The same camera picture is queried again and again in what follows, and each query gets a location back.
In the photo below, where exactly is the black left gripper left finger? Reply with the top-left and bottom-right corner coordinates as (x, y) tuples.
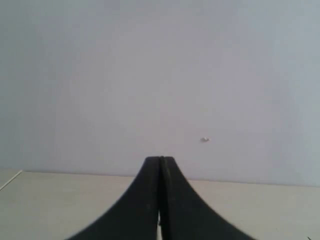
(70, 156), (161, 240)

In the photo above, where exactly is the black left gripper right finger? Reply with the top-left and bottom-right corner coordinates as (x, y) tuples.
(158, 156), (253, 240)

